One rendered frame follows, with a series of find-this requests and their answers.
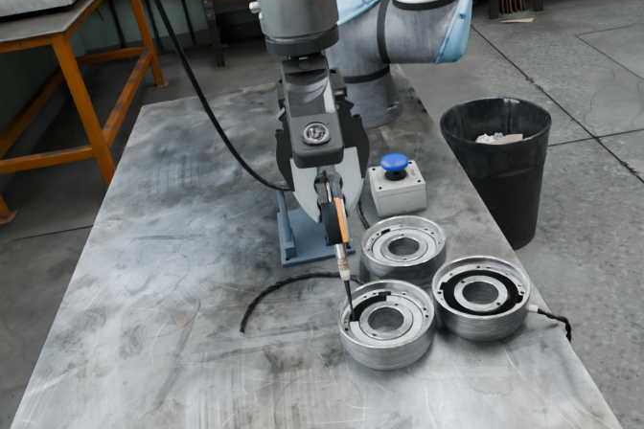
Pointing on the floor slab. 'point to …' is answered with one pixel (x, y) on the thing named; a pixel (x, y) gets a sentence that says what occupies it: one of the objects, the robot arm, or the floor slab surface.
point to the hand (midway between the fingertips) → (333, 213)
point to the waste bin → (502, 158)
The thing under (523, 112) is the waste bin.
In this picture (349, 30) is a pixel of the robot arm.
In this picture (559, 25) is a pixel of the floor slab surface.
